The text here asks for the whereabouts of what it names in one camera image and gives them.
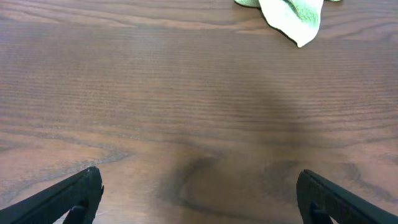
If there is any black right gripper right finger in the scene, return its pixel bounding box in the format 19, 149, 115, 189
296, 169, 397, 224

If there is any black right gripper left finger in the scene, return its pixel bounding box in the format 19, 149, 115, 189
1, 166, 104, 224

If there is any light green microfiber cloth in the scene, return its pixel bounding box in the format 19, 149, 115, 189
234, 0, 325, 48

